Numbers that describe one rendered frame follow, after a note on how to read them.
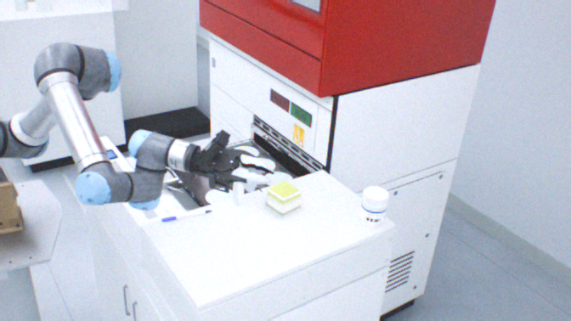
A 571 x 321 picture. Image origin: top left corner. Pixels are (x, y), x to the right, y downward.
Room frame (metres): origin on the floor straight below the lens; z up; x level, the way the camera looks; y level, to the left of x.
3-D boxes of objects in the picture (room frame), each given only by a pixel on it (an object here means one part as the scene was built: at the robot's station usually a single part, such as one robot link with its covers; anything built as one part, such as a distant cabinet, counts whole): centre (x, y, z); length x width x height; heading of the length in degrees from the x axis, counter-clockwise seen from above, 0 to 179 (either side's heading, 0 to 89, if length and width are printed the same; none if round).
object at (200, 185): (1.58, 0.17, 0.90); 0.34 x 0.34 x 0.01; 36
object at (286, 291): (1.21, 0.02, 0.89); 0.62 x 0.35 x 0.14; 126
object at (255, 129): (1.72, 0.01, 0.89); 0.44 x 0.02 x 0.10; 36
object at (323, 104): (1.87, 0.10, 1.02); 0.82 x 0.03 x 0.40; 36
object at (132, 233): (1.42, 0.50, 0.89); 0.55 x 0.09 x 0.14; 36
